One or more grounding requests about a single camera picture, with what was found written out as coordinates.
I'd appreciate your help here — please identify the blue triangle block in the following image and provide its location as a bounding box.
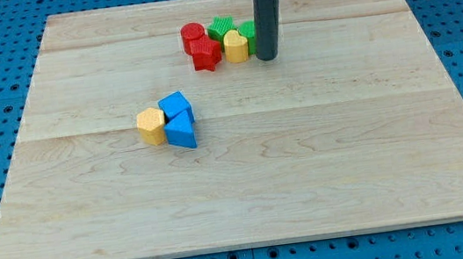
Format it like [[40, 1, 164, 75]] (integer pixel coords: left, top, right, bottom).
[[164, 111, 197, 148]]

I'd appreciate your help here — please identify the blue cube block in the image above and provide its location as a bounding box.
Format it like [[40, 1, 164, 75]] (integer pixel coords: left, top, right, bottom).
[[157, 91, 195, 124]]

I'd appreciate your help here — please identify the red star block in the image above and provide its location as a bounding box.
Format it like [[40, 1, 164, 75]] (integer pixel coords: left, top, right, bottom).
[[189, 35, 222, 72]]

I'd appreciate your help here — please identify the yellow hexagon block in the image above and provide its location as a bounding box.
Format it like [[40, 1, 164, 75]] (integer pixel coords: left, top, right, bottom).
[[136, 107, 167, 146]]

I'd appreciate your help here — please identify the yellow heart block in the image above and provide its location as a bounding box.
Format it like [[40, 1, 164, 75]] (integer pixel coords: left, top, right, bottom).
[[223, 29, 249, 63]]

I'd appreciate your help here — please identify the green cylinder block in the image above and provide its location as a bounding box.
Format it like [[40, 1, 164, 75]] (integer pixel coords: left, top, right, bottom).
[[238, 20, 257, 54]]

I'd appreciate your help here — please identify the green star block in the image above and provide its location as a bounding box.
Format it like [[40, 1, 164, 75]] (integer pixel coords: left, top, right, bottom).
[[206, 16, 236, 50]]

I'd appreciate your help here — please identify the red cylinder block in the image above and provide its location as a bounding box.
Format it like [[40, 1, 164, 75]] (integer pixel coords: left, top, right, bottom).
[[180, 22, 205, 55]]

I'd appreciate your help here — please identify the light wooden board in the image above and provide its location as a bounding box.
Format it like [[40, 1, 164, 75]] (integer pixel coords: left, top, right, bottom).
[[0, 0, 463, 259]]

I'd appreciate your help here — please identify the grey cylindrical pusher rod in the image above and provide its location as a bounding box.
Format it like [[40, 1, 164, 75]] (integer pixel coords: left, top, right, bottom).
[[252, 0, 279, 61]]

